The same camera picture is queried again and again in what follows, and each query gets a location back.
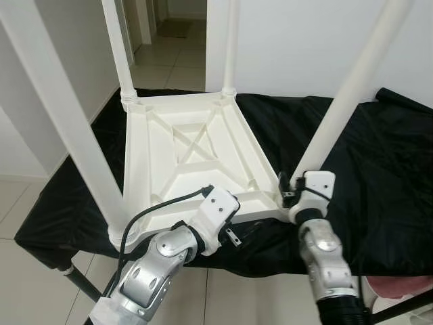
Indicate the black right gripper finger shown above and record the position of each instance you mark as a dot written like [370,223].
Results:
[283,183]

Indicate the black metal table leg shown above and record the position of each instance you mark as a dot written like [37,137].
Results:
[406,305]
[81,281]

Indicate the white plastic table leg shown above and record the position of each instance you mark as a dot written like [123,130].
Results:
[118,47]
[352,81]
[230,47]
[61,115]

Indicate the black fabric table cover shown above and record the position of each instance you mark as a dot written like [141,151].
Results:
[379,203]

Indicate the white door frame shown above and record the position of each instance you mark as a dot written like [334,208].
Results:
[145,20]

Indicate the pink plastic object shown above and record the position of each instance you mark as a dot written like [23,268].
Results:
[399,286]

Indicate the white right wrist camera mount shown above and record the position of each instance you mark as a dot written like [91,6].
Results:
[318,183]

